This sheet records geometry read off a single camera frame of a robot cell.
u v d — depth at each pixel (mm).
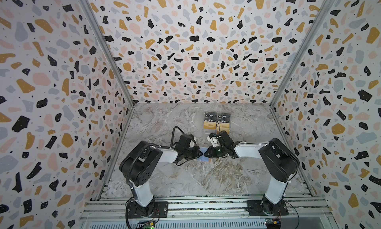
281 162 498
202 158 916
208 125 1030
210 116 1032
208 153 876
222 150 784
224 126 1032
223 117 1032
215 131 878
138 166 475
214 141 862
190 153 819
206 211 734
